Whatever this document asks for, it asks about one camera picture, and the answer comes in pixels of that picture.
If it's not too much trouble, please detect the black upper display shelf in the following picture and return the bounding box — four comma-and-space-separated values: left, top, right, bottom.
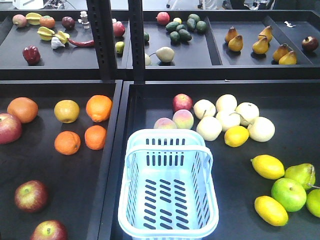
0, 10, 320, 82

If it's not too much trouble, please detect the small orange front right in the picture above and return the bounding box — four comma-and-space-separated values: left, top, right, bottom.
84, 125, 107, 150

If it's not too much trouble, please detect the yellow lemon middle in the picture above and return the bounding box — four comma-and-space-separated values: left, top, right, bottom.
250, 154, 285, 180

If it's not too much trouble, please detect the yellow lemon by pears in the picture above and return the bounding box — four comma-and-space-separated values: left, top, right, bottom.
224, 125, 249, 148

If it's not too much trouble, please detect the light blue plastic basket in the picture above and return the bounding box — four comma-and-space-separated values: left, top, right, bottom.
118, 129, 219, 240

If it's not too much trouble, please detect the large orange centre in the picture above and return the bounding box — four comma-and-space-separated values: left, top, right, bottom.
7, 97, 39, 124

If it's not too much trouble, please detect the pink red apple centre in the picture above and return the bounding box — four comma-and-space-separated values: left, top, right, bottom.
0, 113, 22, 145

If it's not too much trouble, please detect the yellow lemon front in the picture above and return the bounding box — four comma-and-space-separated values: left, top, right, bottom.
254, 195, 289, 227

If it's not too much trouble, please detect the green yellow pear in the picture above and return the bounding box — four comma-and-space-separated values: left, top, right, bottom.
284, 163, 316, 190

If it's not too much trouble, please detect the large orange right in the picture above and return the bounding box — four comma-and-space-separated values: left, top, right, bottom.
86, 95, 113, 123

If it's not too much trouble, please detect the yellow orange round fruit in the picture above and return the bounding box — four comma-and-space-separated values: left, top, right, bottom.
54, 99, 80, 124

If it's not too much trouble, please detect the red chili pepper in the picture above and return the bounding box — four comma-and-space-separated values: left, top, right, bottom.
68, 38, 95, 47

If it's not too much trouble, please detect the red yellow apple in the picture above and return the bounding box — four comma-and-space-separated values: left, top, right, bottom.
14, 180, 49, 213
29, 220, 68, 240

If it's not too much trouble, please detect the small orange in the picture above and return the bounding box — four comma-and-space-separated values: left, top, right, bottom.
84, 125, 107, 150
54, 131, 81, 156

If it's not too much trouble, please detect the black right produce table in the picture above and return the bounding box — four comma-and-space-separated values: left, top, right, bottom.
98, 80, 320, 240

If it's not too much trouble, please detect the red yellow apple middle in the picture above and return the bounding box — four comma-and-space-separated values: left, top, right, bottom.
14, 180, 49, 213

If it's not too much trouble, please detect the large orange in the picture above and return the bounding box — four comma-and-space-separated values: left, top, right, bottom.
86, 95, 113, 123
7, 97, 39, 124

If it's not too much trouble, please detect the black wooden left produce table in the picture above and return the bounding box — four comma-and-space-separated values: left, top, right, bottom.
0, 80, 123, 240

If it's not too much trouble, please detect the green apple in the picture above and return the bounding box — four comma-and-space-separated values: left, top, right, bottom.
271, 177, 307, 212

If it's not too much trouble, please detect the small orange front left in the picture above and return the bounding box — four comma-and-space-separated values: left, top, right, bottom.
54, 131, 81, 156

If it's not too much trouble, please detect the red yellow apple front right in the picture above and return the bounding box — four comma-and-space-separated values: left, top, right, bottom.
29, 220, 68, 240

